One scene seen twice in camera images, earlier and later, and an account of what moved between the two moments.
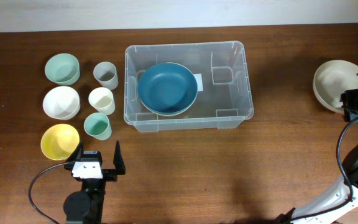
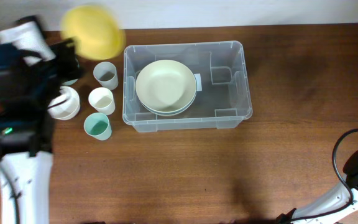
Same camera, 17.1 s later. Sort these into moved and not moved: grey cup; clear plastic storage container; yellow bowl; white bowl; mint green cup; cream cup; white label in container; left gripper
Moved: left gripper; yellow bowl
Not moved: white label in container; mint green cup; clear plastic storage container; grey cup; white bowl; cream cup
